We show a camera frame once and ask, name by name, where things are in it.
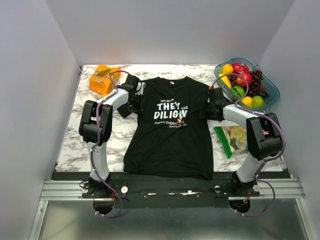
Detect black printed t-shirt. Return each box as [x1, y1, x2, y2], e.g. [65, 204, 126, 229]
[123, 77, 214, 180]

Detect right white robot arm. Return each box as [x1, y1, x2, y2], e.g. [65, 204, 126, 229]
[200, 87, 286, 196]

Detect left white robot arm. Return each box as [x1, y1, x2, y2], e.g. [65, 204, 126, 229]
[79, 74, 144, 198]

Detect yellow banana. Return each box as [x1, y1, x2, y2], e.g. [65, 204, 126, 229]
[218, 73, 232, 89]

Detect small yellow lemon front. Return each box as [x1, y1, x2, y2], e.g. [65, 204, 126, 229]
[241, 96, 253, 108]

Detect green chips bag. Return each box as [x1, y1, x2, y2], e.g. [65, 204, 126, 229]
[213, 125, 248, 159]

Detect red apple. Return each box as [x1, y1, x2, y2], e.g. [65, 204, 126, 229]
[236, 72, 253, 88]

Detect teal plastic fruit basket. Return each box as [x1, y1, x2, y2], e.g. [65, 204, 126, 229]
[214, 57, 280, 112]

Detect orange snack bag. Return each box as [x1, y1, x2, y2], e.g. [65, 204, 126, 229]
[89, 64, 121, 96]

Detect yellow lemon in basket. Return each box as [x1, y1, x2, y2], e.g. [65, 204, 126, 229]
[221, 64, 234, 75]

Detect lime green fruit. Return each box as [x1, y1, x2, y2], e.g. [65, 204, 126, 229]
[252, 95, 265, 108]

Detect dark purple grape bunch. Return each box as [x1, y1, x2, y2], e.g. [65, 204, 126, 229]
[228, 70, 270, 100]

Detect red dragon fruit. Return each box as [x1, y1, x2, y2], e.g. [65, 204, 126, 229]
[231, 62, 250, 74]

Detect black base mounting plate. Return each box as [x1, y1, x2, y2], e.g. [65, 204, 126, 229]
[51, 171, 296, 211]

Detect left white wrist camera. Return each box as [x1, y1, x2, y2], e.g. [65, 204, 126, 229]
[135, 82, 146, 95]

